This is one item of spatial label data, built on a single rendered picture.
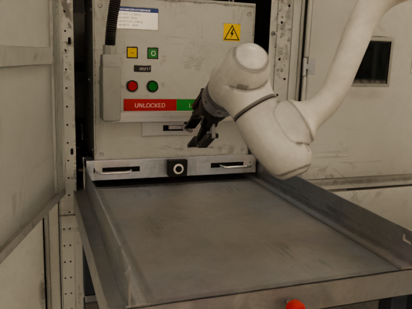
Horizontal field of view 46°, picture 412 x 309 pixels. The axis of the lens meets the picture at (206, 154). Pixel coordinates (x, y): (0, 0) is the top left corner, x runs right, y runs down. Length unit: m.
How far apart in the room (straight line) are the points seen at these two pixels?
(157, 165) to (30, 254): 0.44
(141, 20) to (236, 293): 0.87
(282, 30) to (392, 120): 0.51
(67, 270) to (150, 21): 0.76
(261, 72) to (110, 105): 0.50
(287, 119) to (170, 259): 0.36
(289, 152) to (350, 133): 0.74
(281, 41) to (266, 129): 0.62
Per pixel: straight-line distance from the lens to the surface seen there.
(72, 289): 1.53
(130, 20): 1.44
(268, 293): 0.88
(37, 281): 1.49
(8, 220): 1.11
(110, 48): 1.33
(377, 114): 1.74
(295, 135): 0.97
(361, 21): 1.09
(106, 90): 1.32
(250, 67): 0.96
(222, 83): 1.00
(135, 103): 1.44
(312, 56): 1.58
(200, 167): 1.52
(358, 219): 1.15
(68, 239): 1.47
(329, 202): 1.24
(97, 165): 1.44
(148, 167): 1.47
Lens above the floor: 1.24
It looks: 12 degrees down
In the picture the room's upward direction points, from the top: 2 degrees clockwise
